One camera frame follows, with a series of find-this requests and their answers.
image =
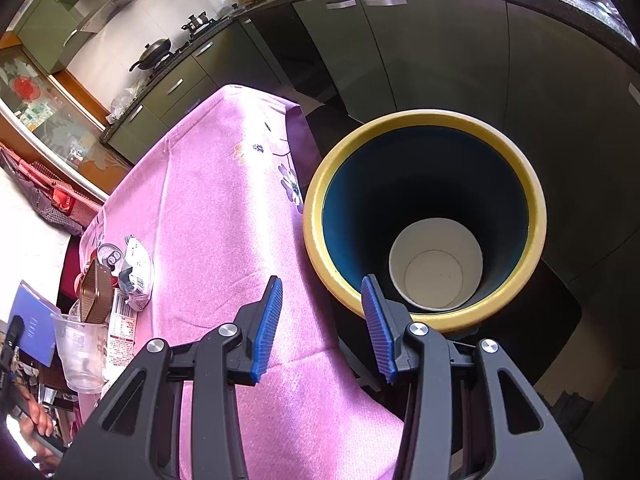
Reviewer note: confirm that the red soda can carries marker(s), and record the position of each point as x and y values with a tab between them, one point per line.
111	256

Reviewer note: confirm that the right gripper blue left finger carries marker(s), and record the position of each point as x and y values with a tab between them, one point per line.
263	333

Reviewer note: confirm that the person's left hand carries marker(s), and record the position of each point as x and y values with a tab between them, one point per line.
37	420

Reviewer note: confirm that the yellow rimmed blue trash bin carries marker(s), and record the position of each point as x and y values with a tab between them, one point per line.
417	165

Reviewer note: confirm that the black wok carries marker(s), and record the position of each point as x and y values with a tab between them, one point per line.
152	54

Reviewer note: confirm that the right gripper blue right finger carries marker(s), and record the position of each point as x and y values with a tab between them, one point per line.
381	331

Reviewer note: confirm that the pink floral tablecloth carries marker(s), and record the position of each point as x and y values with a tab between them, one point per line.
218	205

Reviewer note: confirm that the blue notebook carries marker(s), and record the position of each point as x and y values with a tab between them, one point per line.
37	313

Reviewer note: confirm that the white milk carton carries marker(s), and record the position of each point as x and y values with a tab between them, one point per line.
135	278

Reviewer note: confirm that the clear plastic cup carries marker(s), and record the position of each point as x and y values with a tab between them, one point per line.
82	351

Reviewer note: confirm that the aluminium foil tray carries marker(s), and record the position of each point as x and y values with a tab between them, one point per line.
95	293

